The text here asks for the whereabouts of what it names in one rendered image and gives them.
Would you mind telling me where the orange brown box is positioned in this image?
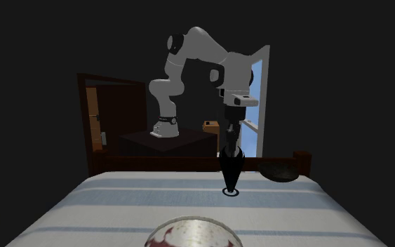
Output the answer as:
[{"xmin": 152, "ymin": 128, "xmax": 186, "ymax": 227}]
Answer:
[{"xmin": 202, "ymin": 120, "xmax": 220, "ymax": 152}]

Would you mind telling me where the white framed window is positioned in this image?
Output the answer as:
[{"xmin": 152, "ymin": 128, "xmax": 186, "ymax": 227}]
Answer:
[{"xmin": 240, "ymin": 44, "xmax": 272, "ymax": 159}]

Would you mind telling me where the black cone vase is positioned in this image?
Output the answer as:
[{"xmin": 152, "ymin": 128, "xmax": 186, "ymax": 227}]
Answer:
[{"xmin": 218, "ymin": 146, "xmax": 246, "ymax": 198}]

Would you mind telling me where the dark shallow bowl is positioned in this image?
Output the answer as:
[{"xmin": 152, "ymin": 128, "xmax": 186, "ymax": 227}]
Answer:
[{"xmin": 256, "ymin": 161, "xmax": 300, "ymax": 184}]

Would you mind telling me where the dark robot stand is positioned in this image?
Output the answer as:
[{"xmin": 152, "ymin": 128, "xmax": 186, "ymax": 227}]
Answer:
[{"xmin": 118, "ymin": 128, "xmax": 219, "ymax": 158}]

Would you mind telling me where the brown wooden door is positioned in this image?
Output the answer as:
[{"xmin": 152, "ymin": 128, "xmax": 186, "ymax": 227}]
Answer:
[{"xmin": 76, "ymin": 72, "xmax": 149, "ymax": 178}]

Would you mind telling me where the white and red bowl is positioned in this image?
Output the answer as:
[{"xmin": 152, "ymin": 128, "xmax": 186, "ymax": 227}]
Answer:
[{"xmin": 144, "ymin": 215, "xmax": 244, "ymax": 247}]

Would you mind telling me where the bed with striped cover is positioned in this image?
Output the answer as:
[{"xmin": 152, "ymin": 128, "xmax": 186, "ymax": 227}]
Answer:
[{"xmin": 4, "ymin": 150, "xmax": 389, "ymax": 247}]

